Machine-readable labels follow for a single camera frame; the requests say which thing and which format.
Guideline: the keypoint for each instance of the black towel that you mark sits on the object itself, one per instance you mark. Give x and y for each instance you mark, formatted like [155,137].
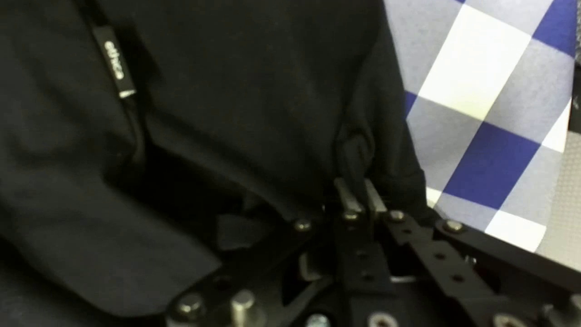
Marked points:
[144,140]

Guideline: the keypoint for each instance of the blue white checkered tablecloth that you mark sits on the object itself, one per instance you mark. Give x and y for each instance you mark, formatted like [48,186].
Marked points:
[491,109]

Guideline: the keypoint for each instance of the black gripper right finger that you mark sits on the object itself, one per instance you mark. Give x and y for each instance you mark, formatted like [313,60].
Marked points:
[482,280]

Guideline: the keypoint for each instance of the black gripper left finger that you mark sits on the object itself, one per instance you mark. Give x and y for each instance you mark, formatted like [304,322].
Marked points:
[273,282]

